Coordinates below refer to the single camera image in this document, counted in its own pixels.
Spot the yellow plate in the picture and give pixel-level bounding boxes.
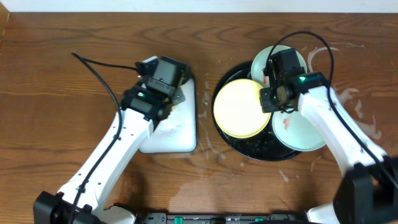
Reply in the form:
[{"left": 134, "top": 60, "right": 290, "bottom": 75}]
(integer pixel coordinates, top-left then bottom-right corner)
[{"left": 213, "top": 78, "right": 271, "bottom": 139}]

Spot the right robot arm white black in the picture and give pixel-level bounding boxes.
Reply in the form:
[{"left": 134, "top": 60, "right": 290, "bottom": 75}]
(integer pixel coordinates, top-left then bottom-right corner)
[{"left": 260, "top": 68, "right": 397, "bottom": 224}]

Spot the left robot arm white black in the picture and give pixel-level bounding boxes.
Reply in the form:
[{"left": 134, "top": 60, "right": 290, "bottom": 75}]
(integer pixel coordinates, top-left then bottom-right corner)
[{"left": 33, "top": 78, "right": 197, "bottom": 223}]

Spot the round black tray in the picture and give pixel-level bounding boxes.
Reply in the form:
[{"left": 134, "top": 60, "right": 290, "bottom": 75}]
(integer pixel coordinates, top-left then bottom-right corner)
[{"left": 211, "top": 60, "right": 301, "bottom": 162}]

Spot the mint green plate near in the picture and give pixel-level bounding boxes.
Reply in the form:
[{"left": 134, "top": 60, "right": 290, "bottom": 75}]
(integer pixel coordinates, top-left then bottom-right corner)
[{"left": 272, "top": 111, "right": 325, "bottom": 152}]

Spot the mint green plate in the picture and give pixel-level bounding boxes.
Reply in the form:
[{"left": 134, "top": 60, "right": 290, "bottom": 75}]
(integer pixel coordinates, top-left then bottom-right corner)
[
  {"left": 272, "top": 111, "right": 325, "bottom": 152},
  {"left": 251, "top": 45, "right": 307, "bottom": 88}
]

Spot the mint green plate far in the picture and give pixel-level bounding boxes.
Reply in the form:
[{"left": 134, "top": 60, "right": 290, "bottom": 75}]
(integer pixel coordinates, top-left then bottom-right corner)
[{"left": 251, "top": 45, "right": 307, "bottom": 88}]

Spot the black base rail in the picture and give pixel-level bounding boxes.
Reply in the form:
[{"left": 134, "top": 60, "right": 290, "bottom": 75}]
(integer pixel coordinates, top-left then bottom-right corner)
[{"left": 105, "top": 210, "right": 312, "bottom": 224}]

